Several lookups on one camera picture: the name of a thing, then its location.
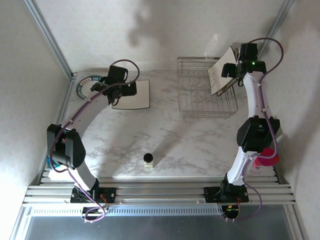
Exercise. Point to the square plate with drawing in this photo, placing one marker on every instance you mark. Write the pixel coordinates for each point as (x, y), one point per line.
(220, 72)

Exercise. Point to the plain white square plate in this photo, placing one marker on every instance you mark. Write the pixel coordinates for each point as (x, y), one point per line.
(140, 100)

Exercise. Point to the round green-rimmed plate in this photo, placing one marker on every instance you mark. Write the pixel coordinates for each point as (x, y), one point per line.
(80, 88)

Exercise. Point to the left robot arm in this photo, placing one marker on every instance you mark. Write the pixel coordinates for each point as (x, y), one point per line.
(66, 147)

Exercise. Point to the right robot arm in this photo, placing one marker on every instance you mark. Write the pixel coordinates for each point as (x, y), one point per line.
(257, 132)

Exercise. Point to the square plate brown rim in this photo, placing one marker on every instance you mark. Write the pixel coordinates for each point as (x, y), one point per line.
(227, 88)

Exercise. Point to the glass jar black lid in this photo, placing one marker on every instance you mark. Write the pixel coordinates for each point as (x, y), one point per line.
(148, 157)

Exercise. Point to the red plastic cup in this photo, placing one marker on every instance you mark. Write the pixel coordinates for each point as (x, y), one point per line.
(267, 157)

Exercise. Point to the teal plastic object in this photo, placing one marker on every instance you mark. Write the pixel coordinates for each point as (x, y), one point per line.
(51, 163)

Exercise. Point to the grey metal panel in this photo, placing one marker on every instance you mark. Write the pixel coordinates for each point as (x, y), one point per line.
(160, 228)

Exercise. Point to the aluminium frame post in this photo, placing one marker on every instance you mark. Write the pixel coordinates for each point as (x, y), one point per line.
(50, 37)
(278, 22)

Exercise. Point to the aluminium frame beam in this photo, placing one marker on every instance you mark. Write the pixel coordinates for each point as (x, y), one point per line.
(160, 186)

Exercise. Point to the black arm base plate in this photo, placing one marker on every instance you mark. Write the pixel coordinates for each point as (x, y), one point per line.
(211, 195)
(110, 195)

